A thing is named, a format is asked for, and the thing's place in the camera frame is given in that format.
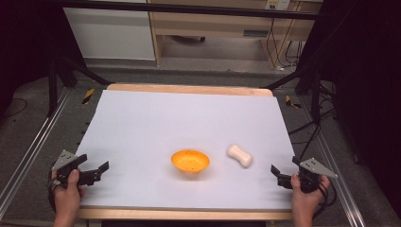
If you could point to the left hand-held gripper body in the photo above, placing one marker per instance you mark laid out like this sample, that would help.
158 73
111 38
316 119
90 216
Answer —
65 160

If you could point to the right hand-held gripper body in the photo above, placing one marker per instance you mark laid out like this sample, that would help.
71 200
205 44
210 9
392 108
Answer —
315 168

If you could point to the white bone-shaped toy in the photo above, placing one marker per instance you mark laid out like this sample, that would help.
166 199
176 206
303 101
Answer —
240 155

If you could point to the orange plastic bowl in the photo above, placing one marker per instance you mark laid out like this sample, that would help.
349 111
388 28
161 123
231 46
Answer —
190 160

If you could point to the person's right hand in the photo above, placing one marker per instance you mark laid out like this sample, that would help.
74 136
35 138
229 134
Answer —
305 200

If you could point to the person's left hand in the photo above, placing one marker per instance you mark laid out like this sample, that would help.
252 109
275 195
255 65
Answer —
67 197

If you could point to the yellow black striped marker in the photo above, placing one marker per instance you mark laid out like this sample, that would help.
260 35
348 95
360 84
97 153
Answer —
292 102
88 96

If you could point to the white table mat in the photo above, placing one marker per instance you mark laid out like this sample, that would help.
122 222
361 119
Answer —
176 126

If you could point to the white cabinet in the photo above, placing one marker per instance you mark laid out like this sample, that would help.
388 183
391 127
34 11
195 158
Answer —
110 34

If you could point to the aluminium floor rail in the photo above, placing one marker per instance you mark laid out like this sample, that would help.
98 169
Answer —
31 148
335 176

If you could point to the black metal frame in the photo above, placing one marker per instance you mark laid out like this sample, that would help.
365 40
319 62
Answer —
189 9

